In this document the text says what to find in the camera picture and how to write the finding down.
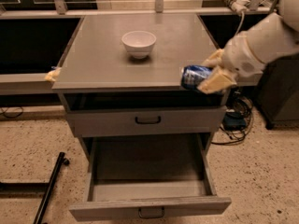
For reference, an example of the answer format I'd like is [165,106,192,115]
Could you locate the open grey lower drawer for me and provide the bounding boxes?
[69,133,231,221]

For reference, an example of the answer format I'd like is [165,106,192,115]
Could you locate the black metal floor stand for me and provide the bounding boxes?
[0,152,70,224]

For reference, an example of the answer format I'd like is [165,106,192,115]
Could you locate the white power strip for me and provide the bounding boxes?
[223,0,249,14]

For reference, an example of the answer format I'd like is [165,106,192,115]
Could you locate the black cable bundle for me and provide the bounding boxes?
[211,91,255,147]

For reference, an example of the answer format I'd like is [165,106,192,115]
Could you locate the black floor cable left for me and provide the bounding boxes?
[0,105,24,119]

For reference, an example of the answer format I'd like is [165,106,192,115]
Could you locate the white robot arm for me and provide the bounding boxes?
[197,0,299,94]

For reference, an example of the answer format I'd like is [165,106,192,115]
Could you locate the blue pepsi can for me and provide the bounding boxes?
[180,65,212,91]

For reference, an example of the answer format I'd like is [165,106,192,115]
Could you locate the closed grey upper drawer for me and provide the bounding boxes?
[66,106,226,137]

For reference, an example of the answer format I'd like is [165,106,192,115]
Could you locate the white power cable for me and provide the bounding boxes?
[234,11,246,37]

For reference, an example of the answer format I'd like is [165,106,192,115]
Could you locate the yellow tape scrap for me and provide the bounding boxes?
[45,67,61,82]

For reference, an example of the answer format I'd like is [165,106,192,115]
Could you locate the grey metal rail frame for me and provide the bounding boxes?
[0,0,277,95]

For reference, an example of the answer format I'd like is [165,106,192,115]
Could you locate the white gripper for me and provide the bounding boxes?
[197,32,265,94]

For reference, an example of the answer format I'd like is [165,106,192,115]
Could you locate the grey drawer cabinet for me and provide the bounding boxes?
[51,13,233,222]

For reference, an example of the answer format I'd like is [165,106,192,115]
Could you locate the white ceramic bowl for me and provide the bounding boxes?
[121,31,157,59]

